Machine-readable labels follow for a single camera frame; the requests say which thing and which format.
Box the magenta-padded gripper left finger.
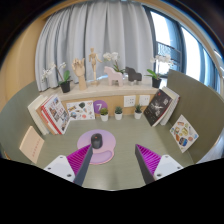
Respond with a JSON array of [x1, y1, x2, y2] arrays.
[[43, 143, 94, 187]]

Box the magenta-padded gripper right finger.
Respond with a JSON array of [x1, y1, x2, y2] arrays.
[[134, 143, 184, 185]]

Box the black computer mouse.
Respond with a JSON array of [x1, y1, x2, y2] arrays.
[[90, 133, 104, 150]]

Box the purple mouse pad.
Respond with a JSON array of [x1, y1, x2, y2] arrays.
[[76, 129, 117, 166]]

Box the white sticker sheet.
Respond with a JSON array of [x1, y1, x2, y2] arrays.
[[169, 114, 200, 154]]

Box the beige card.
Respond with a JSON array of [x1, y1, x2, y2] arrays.
[[18, 125, 45, 165]]

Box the red and white magazine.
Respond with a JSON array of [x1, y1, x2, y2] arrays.
[[40, 94, 71, 136]]

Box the small plant in white pot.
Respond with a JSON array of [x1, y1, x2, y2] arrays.
[[114, 105, 124, 121], [99, 107, 110, 122], [133, 104, 144, 120]]

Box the white picture card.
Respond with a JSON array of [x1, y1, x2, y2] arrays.
[[65, 100, 96, 121]]

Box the dark hardcover book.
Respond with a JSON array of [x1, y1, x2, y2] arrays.
[[143, 88, 174, 127]]

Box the round purple number sign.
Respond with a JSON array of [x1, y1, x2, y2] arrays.
[[92, 99, 108, 115]]

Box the green desk partition panel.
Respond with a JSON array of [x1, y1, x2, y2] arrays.
[[0, 81, 48, 164], [165, 69, 224, 164]]

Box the white orchid in black pot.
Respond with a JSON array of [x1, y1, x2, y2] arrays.
[[102, 51, 126, 76], [145, 54, 174, 89], [41, 61, 73, 94]]

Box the dark horse figure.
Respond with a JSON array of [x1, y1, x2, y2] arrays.
[[124, 66, 143, 84]]

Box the wooden hand model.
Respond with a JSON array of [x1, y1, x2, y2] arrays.
[[71, 58, 88, 91]]

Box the pink horse figure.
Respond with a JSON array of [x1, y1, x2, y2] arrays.
[[103, 65, 124, 87]]

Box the wooden mannequin figure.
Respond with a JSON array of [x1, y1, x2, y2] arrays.
[[88, 47, 103, 85]]

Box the dark framed window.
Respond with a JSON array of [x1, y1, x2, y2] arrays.
[[143, 4, 224, 98]]

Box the grey curtain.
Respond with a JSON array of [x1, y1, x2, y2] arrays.
[[34, 0, 158, 93]]

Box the white wall socket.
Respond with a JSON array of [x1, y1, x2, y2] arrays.
[[123, 95, 137, 108], [138, 94, 151, 107]]

